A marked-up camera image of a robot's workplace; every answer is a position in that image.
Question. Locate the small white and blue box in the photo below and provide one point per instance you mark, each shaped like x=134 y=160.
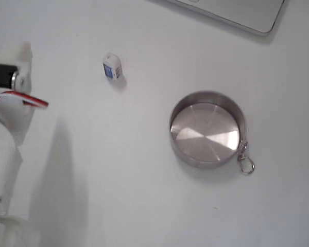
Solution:
x=110 y=67

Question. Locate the round metal bowl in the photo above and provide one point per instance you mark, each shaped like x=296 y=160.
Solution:
x=206 y=136

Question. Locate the metal snap hook clip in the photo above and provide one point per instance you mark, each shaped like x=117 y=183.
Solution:
x=243 y=155

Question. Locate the silver laptop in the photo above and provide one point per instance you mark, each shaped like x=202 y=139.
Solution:
x=237 y=10

